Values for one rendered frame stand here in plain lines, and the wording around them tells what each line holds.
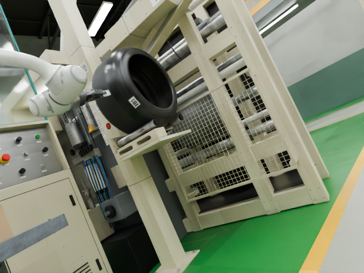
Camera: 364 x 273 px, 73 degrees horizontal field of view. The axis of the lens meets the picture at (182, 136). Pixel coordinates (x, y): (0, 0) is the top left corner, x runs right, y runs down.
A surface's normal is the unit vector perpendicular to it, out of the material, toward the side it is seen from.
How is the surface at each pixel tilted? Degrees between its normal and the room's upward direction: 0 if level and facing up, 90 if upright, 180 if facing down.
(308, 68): 90
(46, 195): 90
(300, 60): 90
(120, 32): 90
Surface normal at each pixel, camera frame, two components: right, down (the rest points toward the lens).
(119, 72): 0.07, -0.29
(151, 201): 0.76, -0.39
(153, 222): -0.51, 0.16
